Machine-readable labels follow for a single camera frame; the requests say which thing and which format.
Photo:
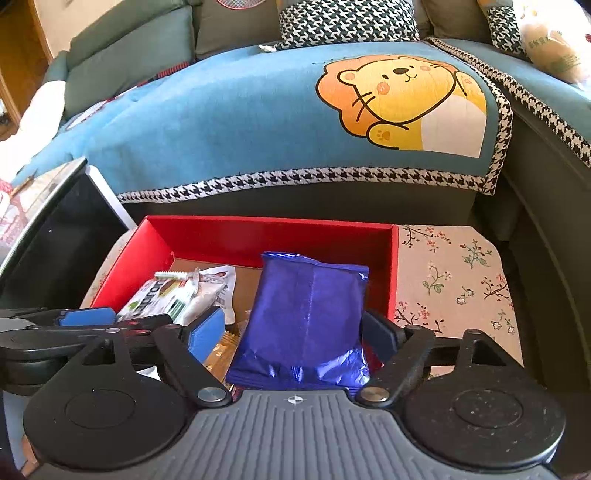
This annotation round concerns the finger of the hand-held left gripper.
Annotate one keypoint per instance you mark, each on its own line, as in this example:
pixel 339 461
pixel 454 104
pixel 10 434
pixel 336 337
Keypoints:
pixel 87 317
pixel 143 324

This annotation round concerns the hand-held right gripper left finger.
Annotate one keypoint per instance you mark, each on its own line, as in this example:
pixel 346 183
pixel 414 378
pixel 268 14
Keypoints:
pixel 207 332

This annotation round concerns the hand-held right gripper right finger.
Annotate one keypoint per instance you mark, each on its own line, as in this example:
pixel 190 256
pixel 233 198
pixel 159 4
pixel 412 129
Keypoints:
pixel 381 337

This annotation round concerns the gold snack packet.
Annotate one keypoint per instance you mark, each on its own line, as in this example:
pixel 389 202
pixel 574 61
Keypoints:
pixel 221 348

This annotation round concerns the green white snack packet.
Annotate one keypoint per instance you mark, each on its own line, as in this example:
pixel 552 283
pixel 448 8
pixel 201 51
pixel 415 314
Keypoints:
pixel 157 295

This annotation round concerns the long white snack packet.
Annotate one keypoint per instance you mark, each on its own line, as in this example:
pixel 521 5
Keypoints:
pixel 214 279

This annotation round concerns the purple snack packet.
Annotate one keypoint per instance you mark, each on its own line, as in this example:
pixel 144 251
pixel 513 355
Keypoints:
pixel 300 323

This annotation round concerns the red cardboard box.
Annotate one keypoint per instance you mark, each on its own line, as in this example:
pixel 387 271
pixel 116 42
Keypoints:
pixel 277 240

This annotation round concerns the black glossy screen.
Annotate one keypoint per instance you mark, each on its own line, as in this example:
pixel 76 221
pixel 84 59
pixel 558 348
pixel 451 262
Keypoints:
pixel 55 240

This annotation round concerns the white cloth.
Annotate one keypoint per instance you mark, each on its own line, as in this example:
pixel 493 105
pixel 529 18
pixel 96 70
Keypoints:
pixel 46 106

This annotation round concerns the blue lion sofa cover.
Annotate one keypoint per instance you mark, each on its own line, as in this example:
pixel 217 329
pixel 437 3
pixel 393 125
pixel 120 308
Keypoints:
pixel 207 115

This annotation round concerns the plain green back cushion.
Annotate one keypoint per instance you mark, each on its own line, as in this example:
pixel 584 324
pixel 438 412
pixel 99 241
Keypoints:
pixel 138 50

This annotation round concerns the blue houndstooth-edged sofa cover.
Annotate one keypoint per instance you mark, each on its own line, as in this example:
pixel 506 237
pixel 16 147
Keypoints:
pixel 531 92

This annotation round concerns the small white wrapper scrap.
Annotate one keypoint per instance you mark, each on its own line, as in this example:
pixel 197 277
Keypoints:
pixel 268 47

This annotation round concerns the green cushion red embroidery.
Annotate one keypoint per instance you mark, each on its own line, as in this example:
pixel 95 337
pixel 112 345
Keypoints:
pixel 240 27

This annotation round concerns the large orange houndstooth pillow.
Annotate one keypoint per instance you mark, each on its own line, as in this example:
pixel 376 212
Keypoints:
pixel 346 23

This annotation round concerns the grey cushion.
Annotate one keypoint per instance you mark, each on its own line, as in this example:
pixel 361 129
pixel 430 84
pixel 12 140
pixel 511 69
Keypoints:
pixel 452 18

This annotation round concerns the small orange houndstooth pillow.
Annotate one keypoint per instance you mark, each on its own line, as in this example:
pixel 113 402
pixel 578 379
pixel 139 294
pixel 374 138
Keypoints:
pixel 503 27

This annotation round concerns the white plastic bag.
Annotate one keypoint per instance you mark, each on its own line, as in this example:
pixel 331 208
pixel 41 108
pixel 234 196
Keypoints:
pixel 554 50

